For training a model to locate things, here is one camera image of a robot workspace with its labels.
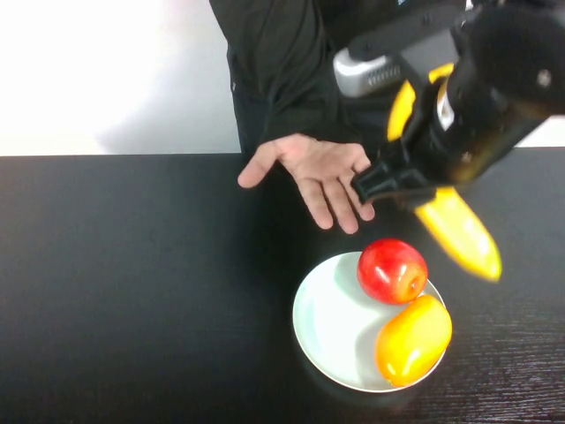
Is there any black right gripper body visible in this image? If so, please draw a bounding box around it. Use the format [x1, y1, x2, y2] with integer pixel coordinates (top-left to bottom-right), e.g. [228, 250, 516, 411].
[402, 48, 551, 186]

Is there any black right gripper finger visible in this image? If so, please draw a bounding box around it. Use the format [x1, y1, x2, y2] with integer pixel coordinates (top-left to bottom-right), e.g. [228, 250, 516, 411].
[352, 161, 438, 210]

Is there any yellow banana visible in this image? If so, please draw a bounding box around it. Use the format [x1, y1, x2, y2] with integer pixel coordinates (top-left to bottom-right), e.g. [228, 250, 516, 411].
[387, 63, 503, 283]

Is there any person's right forearm black sleeve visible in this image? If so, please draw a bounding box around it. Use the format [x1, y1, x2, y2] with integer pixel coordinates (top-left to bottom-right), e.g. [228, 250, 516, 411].
[210, 0, 350, 145]

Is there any person's black sweater torso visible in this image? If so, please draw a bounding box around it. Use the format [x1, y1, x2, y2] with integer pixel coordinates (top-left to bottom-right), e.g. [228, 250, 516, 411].
[227, 0, 469, 116]

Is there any person's right hand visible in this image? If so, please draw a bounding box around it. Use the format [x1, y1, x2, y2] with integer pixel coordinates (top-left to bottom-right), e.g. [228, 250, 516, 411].
[237, 133, 376, 236]

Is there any red apple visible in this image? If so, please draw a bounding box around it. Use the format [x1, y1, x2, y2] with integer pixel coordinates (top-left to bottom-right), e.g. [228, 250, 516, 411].
[356, 238, 429, 306]

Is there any white round plate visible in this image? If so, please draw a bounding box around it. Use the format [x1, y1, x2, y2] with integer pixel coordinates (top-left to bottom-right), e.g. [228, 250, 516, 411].
[291, 251, 446, 394]

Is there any orange yellow mango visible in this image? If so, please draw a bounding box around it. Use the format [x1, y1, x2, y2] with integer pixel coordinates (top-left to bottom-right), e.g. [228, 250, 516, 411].
[374, 294, 454, 389]

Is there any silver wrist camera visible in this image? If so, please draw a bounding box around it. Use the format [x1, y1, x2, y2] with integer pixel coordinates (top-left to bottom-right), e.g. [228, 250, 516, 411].
[333, 43, 410, 97]

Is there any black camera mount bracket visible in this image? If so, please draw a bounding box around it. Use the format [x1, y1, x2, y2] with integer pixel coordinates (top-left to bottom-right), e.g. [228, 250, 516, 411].
[346, 6, 469, 61]

